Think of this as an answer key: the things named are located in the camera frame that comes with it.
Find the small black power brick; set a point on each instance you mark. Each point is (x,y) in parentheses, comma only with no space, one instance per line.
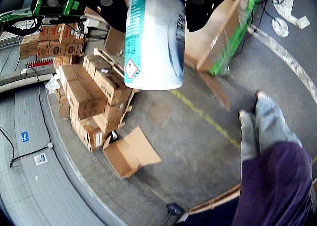
(174,208)

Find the stack of long cardboard boxes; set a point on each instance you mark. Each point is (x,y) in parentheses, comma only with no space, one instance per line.
(84,94)

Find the white plastic bag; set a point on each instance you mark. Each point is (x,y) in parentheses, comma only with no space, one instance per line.
(53,83)

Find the empty open cardboard box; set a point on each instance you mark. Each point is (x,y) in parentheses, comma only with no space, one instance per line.
(131,154)

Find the beige shoe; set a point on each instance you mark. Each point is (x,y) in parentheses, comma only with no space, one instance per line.
(244,114)
(262,95)

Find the person in purple shirt, jeans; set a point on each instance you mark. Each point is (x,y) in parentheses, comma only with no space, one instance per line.
(272,181)

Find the green machine frame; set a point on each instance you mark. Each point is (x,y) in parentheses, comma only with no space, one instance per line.
(69,6)

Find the stack of printed cardboard boxes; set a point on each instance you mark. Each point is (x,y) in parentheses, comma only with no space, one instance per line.
(54,42)

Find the white teal spray bottle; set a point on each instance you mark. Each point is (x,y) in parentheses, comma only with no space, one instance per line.
(153,37)

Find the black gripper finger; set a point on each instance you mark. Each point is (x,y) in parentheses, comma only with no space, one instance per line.
(198,10)
(109,10)

